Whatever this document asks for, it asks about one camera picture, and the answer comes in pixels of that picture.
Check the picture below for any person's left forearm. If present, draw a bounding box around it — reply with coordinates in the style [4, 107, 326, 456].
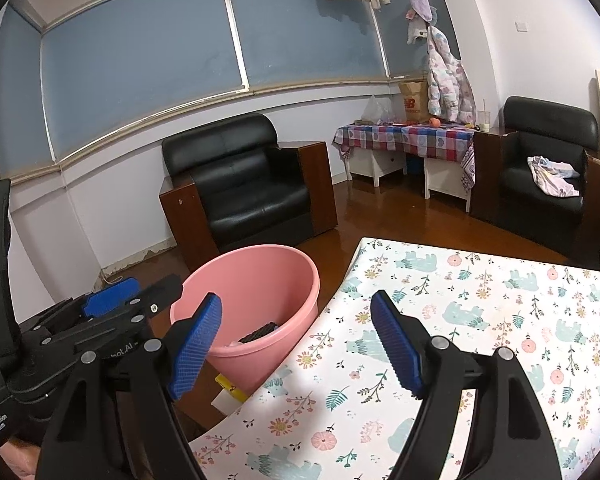
[0, 442, 41, 480]

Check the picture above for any black leather armchair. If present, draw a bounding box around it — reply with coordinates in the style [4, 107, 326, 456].
[469, 96, 600, 261]
[159, 112, 338, 273]

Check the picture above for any table with checkered cloth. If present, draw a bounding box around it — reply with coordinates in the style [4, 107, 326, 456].
[332, 122, 481, 191]

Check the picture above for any black foam net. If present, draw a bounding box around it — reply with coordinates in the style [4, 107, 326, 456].
[237, 321, 276, 345]

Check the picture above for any clear plastic bag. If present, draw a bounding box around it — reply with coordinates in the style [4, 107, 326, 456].
[362, 94, 396, 125]

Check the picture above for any crumpled light cloth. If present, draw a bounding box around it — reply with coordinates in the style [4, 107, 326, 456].
[526, 156, 581, 197]

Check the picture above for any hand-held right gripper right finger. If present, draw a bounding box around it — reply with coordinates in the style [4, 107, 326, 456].
[370, 290, 563, 480]

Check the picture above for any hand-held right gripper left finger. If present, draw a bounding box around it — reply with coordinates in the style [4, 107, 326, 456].
[35, 292, 223, 480]

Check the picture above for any pink plastic bucket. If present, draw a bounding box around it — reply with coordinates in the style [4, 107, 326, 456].
[170, 245, 321, 393]

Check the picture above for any window with blue blinds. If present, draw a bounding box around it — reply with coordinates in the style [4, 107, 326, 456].
[0, 0, 463, 181]

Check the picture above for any white side table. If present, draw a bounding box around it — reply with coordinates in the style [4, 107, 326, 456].
[349, 147, 473, 213]

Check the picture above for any patterned puffer jacket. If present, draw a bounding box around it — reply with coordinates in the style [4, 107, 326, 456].
[426, 25, 477, 122]

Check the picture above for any brown paper bag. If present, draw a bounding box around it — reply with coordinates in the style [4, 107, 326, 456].
[399, 80, 431, 123]

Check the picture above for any white hat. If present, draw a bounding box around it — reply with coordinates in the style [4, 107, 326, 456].
[406, 10, 431, 45]

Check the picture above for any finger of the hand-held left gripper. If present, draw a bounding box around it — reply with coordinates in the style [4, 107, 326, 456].
[7, 275, 183, 396]
[25, 276, 142, 333]

